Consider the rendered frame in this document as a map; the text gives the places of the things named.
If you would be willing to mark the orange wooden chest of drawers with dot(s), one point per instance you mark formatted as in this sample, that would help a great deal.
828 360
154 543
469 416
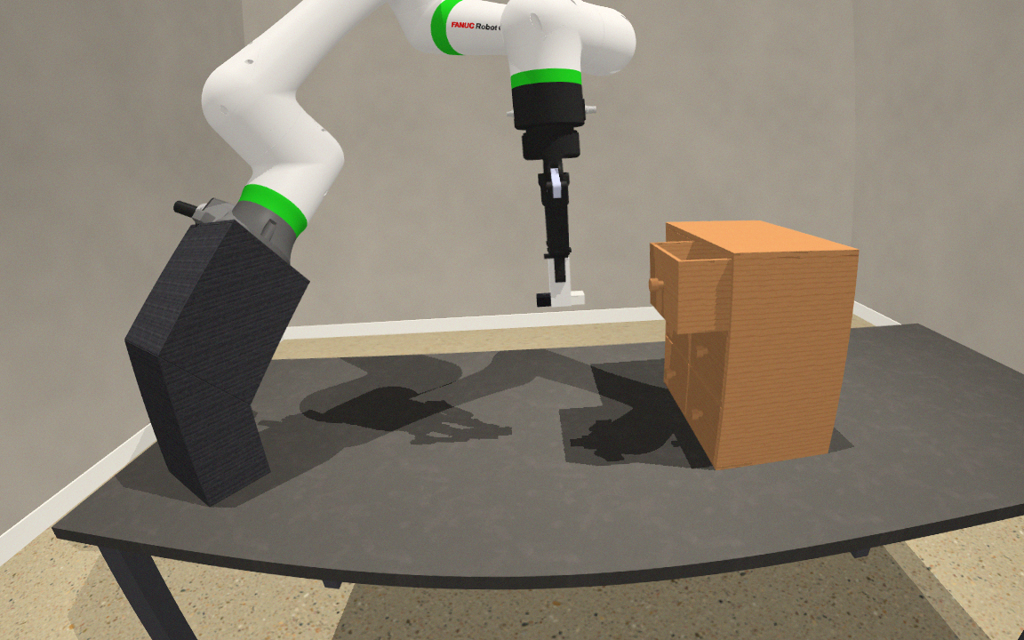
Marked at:
792 299

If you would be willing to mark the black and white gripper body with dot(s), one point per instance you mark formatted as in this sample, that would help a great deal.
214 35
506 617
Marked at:
552 146

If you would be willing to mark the wooden drawer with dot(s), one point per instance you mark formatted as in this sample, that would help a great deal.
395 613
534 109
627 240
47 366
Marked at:
705 420
683 341
677 378
675 236
710 358
693 293

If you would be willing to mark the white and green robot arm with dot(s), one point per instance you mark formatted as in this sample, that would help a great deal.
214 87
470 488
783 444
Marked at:
250 100

